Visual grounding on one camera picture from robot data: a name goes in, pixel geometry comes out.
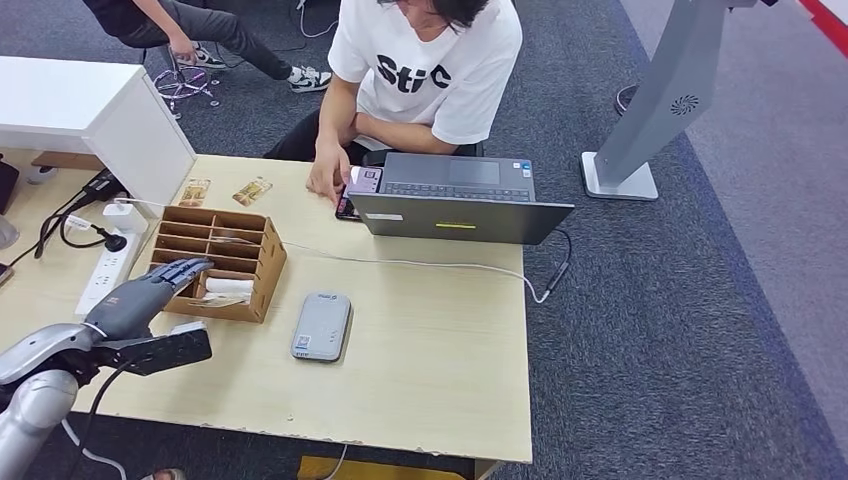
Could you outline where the person's right hand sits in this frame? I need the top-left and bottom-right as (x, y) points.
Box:
(305, 142), (352, 205)

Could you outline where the person's hand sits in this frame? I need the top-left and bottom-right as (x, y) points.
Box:
(167, 33), (198, 66)

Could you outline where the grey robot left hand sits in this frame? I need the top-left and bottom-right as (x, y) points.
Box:
(84, 258), (215, 341)

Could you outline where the person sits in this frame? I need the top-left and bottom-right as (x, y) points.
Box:
(80, 0), (333, 94)
(263, 0), (525, 207)

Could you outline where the grey card reader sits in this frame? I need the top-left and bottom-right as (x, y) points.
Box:
(290, 291), (354, 364)

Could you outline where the chrome chair base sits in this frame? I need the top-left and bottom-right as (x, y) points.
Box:
(153, 49), (220, 121)

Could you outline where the black smartphone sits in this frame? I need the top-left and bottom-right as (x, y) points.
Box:
(334, 165), (386, 223)

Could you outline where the white power strip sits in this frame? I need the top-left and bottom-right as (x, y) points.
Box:
(74, 228), (144, 318)

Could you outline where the white paper roll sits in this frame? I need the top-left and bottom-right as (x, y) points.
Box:
(205, 276), (256, 295)

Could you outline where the white cabinet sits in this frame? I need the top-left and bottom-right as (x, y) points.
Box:
(0, 56), (198, 220)

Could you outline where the cardboard organizer box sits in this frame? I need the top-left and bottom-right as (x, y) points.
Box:
(148, 205), (289, 325)

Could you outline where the black power brick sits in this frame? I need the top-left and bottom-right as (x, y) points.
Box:
(80, 167), (127, 203)

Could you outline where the grey laptop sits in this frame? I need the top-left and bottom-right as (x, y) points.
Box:
(349, 152), (576, 248)

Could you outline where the wooden block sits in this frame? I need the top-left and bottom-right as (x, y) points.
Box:
(31, 152), (106, 172)

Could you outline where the black object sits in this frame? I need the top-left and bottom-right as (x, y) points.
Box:
(0, 155), (20, 215)

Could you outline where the black adapter dongle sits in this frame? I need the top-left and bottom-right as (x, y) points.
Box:
(543, 228), (574, 305)

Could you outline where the dark round disc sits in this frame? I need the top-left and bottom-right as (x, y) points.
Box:
(614, 84), (641, 119)

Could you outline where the yellow box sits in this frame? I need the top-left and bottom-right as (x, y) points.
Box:
(298, 455), (465, 480)

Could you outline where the grey kiosk stand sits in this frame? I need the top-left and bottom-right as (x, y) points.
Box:
(580, 0), (780, 203)

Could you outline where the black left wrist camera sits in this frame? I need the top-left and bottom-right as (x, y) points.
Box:
(97, 321), (214, 378)

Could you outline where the black plug with cable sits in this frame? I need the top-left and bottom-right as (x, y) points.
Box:
(59, 213), (129, 255)

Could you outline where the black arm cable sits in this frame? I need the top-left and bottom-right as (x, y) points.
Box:
(66, 359), (137, 480)

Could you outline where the black power brick cable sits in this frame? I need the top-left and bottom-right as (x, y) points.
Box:
(34, 188), (99, 260)

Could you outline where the thin white cord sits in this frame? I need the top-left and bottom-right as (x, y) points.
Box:
(298, 0), (339, 40)

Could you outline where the long white cable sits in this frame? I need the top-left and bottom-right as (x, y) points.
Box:
(113, 195), (552, 306)

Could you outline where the white power strip cord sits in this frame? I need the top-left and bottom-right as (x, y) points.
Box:
(59, 419), (127, 480)

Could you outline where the white hanging cable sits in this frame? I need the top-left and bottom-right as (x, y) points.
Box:
(324, 443), (350, 480)

